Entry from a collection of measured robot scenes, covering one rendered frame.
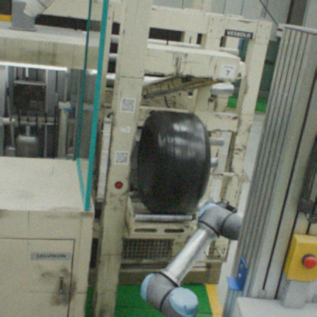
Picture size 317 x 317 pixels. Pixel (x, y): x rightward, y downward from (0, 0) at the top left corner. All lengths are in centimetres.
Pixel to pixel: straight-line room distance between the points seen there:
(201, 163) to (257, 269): 107
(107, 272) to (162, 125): 95
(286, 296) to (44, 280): 93
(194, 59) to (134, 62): 47
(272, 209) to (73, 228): 79
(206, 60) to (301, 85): 153
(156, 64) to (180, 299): 135
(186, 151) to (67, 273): 91
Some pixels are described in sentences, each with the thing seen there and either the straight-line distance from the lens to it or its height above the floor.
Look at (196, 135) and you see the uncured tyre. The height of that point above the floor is 140.
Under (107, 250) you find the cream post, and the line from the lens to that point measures 278.
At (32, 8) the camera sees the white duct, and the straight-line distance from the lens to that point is 264.
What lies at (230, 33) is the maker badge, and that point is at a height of 189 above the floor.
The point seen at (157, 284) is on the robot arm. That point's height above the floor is 94.
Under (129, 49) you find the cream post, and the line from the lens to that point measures 240.
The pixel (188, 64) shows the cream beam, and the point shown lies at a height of 171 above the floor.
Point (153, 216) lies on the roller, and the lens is 263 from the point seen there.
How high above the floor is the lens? 207
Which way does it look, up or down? 20 degrees down
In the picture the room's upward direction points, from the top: 8 degrees clockwise
